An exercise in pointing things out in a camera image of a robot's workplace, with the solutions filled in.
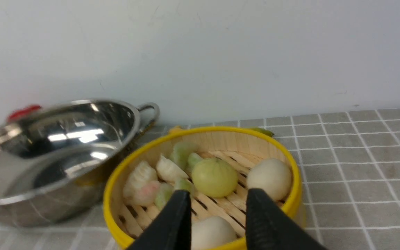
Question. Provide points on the white round bun near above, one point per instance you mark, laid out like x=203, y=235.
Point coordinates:
x=211, y=232

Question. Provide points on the white green dumpling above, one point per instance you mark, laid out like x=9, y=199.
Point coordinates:
x=169, y=171

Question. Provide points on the white round bun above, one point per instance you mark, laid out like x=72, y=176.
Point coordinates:
x=272, y=176
x=211, y=232

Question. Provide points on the green round bun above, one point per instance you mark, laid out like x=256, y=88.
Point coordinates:
x=214, y=177

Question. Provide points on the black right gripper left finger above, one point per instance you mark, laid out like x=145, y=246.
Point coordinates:
x=171, y=229

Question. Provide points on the yellow banana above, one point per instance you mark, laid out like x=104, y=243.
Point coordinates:
x=263, y=131

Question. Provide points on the stainless steel pot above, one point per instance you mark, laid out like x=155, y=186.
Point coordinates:
x=55, y=162

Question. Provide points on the red bell pepper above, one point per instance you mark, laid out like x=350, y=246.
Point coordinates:
x=18, y=113

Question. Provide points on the yellow rimmed bamboo steamer basket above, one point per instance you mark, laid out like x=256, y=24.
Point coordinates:
x=240, y=147

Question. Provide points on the grey grid tablecloth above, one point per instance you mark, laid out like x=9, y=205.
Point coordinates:
x=350, y=168

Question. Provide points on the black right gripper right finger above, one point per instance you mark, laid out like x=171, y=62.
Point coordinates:
x=269, y=228

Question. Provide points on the pink white dumpling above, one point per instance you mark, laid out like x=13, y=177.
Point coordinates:
x=146, y=195

